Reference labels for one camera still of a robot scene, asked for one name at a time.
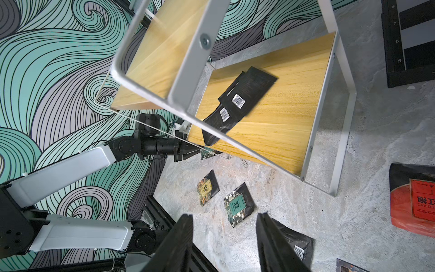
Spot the yellow oolong tea bag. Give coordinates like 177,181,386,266
197,170,220,206

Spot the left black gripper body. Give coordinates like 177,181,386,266
140,137,190,162

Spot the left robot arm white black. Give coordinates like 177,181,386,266
1,136,200,258

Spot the red tea bag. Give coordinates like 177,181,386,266
389,163,435,238

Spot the green jasmine tea bag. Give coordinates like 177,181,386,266
200,147,218,160
223,182,256,228

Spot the black orange tea bag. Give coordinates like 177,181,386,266
336,258,368,272

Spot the green jasmine tea bag top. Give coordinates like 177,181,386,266
223,182,256,228

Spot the black tea bag barcode top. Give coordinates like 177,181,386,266
272,218,315,269

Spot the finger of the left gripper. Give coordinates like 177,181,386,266
180,144,201,160

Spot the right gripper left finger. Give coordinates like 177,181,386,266
142,214,194,272

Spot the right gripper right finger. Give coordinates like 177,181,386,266
256,213,310,272

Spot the checkerboard calibration mat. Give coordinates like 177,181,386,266
381,0,435,88

